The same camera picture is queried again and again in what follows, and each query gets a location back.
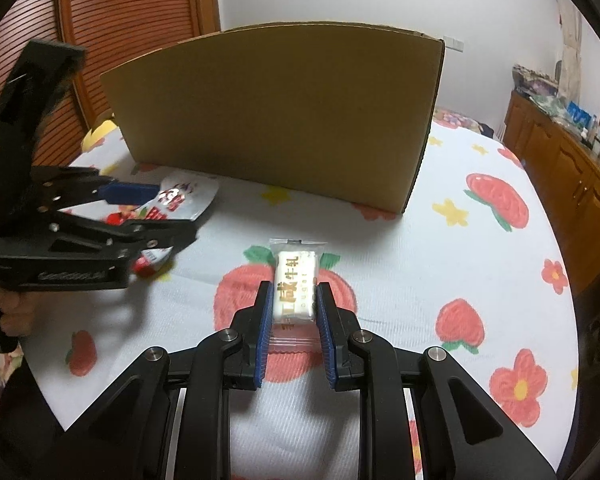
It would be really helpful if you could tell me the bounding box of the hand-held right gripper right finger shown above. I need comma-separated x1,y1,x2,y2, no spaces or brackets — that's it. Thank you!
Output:
316,282,559,480

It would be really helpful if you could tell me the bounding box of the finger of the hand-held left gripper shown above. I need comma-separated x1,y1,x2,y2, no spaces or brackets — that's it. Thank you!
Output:
50,210,199,262
30,166,160,212

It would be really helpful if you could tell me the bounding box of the white strawberry printed blanket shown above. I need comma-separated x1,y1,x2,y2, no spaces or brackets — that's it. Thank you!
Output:
25,120,581,480

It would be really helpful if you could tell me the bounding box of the yellow plush toy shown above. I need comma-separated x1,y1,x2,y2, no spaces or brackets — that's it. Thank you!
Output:
80,110,119,154

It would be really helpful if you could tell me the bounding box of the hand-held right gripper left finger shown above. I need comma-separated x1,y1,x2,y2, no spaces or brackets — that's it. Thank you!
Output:
60,280,274,480

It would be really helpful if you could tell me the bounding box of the pale patterned curtain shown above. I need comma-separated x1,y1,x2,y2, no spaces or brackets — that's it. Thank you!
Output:
555,0,589,102

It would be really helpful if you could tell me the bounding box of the floral cloth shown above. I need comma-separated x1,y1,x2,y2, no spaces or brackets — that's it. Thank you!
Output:
0,345,27,412

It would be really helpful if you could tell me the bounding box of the white nougat candy packet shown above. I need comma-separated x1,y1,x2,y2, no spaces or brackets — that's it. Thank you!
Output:
270,237,329,357

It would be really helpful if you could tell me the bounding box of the red white snack bag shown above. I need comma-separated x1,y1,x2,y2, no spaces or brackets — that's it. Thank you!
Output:
102,170,221,279

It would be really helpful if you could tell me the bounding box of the blue white box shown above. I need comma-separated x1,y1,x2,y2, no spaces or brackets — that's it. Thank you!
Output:
565,101,599,134

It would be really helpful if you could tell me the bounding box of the brown slatted wooden wardrobe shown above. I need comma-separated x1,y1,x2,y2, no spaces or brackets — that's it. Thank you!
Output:
0,0,221,171

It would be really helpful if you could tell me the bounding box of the brown cardboard box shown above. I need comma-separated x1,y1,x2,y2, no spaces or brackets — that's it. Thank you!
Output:
99,21,446,216

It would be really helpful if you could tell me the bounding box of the stack of printed packets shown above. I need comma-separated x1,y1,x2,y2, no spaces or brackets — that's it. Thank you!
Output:
511,62,564,99

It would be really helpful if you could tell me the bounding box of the person's left hand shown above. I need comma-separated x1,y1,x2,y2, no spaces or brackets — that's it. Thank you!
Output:
0,280,37,339

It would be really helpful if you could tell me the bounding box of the brown wooden dresser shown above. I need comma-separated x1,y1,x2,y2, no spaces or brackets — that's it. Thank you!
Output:
502,89,600,281

